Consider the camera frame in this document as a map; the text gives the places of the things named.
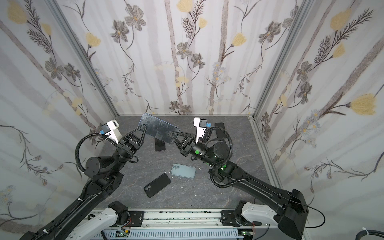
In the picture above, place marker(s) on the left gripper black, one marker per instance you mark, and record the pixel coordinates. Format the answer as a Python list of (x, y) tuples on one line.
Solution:
[(127, 146)]

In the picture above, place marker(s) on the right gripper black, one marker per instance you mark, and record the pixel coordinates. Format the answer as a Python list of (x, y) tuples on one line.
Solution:
[(187, 145)]

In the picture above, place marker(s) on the black phone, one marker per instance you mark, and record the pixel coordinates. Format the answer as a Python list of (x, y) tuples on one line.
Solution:
[(158, 128)]

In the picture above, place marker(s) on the small dark phone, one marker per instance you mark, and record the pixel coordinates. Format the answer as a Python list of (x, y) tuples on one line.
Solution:
[(159, 145)]

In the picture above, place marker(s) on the light green phone case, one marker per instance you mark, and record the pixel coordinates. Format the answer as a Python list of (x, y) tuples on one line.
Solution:
[(183, 171)]

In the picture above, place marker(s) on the black phone case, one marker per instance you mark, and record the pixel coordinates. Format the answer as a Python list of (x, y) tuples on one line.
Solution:
[(220, 134), (157, 185)]

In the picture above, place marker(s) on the black phone case front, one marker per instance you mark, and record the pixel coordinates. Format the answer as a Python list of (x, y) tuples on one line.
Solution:
[(157, 185)]

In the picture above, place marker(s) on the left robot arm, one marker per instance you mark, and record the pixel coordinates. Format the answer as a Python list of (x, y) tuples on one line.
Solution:
[(105, 177)]

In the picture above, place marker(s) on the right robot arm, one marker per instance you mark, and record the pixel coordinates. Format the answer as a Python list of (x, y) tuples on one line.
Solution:
[(290, 207)]

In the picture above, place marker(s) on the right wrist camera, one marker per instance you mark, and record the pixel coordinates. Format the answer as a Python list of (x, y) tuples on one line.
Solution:
[(201, 127)]

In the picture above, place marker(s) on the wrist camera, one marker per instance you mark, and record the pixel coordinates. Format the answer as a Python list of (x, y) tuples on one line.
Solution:
[(201, 127), (110, 130)]

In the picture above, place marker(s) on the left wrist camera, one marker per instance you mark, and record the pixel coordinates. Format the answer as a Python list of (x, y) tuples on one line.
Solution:
[(110, 130)]

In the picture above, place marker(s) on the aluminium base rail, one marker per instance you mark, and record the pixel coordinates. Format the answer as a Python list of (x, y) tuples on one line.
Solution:
[(245, 214)]

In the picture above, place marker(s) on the white vented cable duct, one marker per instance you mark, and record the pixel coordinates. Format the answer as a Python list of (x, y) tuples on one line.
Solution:
[(174, 234)]

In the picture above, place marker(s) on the aluminium corner frame post right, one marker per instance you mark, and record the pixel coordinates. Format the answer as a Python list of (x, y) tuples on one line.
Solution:
[(284, 52)]

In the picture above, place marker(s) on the aluminium corner frame post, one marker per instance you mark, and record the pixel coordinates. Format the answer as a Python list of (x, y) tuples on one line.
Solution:
[(284, 52), (81, 53)]

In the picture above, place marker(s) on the aluminium corner frame post left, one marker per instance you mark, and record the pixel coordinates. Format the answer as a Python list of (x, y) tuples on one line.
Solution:
[(81, 53)]

